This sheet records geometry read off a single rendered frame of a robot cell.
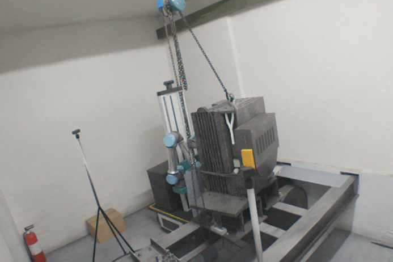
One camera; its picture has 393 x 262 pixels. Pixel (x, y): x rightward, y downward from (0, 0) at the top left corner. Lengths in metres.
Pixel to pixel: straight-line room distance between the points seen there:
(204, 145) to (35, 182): 2.40
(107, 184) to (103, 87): 1.40
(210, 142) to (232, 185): 0.39
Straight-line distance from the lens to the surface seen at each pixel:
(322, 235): 2.55
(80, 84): 3.85
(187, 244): 2.49
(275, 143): 2.25
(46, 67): 3.79
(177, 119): 3.12
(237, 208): 2.09
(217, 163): 2.21
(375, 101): 2.68
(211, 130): 2.12
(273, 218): 2.58
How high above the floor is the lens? 1.97
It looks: 10 degrees down
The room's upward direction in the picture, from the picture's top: 12 degrees counter-clockwise
